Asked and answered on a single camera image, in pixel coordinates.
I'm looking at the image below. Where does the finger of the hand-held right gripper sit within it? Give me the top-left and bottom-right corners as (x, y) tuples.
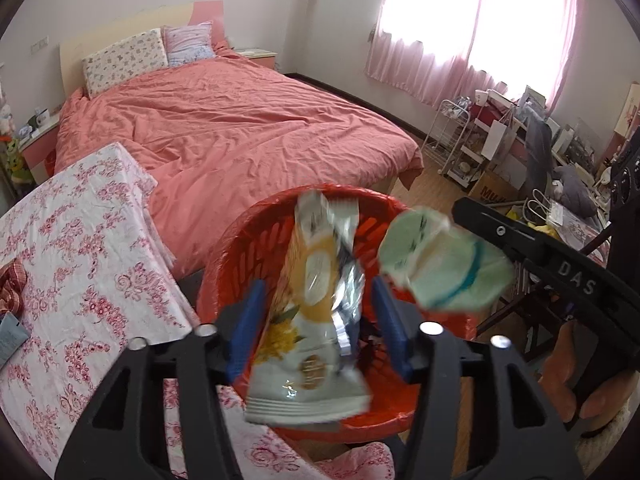
(452, 197), (548, 266)

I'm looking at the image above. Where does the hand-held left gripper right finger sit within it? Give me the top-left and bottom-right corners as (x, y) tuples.
(372, 276), (585, 480)

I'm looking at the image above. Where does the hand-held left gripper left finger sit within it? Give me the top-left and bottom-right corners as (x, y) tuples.
(54, 280), (267, 480)

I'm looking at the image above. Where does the green cat face towel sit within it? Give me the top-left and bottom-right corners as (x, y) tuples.
(377, 206), (516, 311)

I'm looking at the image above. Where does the yellow and white snack bag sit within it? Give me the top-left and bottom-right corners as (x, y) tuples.
(243, 187), (373, 427)

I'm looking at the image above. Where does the orange plastic laundry basket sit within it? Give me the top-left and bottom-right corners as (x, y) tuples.
(196, 183), (481, 445)

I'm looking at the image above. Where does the person's right forearm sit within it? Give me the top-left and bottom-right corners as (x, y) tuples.
(575, 405), (640, 480)

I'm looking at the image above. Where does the person's right hand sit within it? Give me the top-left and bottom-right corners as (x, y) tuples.
(542, 321), (640, 433)

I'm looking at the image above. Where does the cardboard box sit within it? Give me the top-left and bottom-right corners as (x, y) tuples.
(467, 170), (526, 209)

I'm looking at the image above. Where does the dark wooden chair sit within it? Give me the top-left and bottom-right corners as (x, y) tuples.
(477, 220), (617, 356)

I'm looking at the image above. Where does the white trolley shelf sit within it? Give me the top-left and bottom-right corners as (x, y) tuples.
(450, 105), (507, 192)

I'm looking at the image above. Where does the grey cushion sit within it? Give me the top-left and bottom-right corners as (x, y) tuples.
(554, 165), (601, 217)

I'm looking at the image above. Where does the grey office chair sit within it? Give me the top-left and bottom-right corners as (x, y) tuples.
(522, 114), (557, 196)

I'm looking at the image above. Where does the pink curtain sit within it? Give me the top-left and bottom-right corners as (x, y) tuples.
(365, 0), (586, 117)

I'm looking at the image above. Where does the pink floral table cover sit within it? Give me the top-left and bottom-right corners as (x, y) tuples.
(0, 141), (396, 480)

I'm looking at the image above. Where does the bed with salmon duvet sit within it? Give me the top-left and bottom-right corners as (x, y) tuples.
(52, 50), (425, 281)

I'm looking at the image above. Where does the light blue printed packet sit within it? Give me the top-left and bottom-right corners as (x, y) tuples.
(0, 312), (29, 367)

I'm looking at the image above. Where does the pink and white nightstand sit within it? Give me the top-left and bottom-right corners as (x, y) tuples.
(17, 127), (63, 186)

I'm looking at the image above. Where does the cream nightstand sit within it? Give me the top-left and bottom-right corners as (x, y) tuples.
(235, 47), (279, 71)

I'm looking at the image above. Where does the pink striped pillow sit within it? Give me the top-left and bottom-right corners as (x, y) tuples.
(161, 21), (218, 67)

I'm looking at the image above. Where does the cream floral pillow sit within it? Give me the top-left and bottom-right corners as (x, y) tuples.
(82, 28), (170, 98)

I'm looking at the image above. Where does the plush toy display case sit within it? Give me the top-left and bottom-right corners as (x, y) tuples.
(0, 102), (27, 183)

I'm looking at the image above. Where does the cream and pink headboard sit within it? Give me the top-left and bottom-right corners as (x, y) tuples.
(59, 0), (226, 96)

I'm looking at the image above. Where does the white wire rack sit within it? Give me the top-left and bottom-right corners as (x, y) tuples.
(422, 100), (471, 176)

